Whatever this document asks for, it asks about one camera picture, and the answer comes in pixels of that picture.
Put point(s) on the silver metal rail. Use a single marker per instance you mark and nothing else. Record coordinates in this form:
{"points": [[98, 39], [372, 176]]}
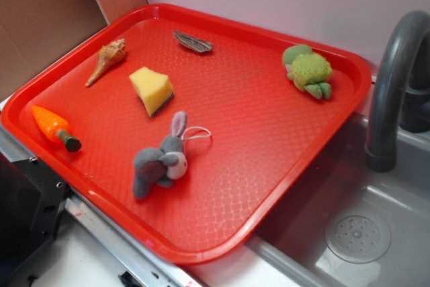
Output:
{"points": [[88, 250]]}

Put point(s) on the grey plastic sink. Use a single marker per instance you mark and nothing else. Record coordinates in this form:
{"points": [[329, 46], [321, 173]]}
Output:
{"points": [[342, 224]]}

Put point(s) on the brown cardboard panel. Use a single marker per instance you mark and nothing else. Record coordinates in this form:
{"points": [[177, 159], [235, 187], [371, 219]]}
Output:
{"points": [[36, 33]]}

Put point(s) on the green plush turtle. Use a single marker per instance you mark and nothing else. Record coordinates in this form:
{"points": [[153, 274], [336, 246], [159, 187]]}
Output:
{"points": [[309, 71]]}

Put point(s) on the yellow sponge piece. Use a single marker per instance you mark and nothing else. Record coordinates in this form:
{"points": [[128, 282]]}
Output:
{"points": [[154, 89]]}

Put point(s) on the orange toy carrot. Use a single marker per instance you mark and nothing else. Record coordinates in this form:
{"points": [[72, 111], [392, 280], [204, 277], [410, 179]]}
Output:
{"points": [[55, 128]]}

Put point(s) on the tan spiral seashell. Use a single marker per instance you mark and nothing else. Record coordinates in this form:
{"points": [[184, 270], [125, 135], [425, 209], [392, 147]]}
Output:
{"points": [[108, 56]]}

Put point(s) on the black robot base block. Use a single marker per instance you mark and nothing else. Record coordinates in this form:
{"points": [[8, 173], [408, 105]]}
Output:
{"points": [[32, 199]]}

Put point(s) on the grey plush bunny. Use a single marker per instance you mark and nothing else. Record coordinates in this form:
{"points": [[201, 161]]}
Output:
{"points": [[167, 163]]}

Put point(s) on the grey plastic faucet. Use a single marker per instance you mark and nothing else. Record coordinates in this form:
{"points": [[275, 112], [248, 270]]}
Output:
{"points": [[401, 92]]}

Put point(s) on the red plastic tray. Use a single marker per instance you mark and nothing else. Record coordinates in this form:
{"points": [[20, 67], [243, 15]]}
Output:
{"points": [[265, 132]]}

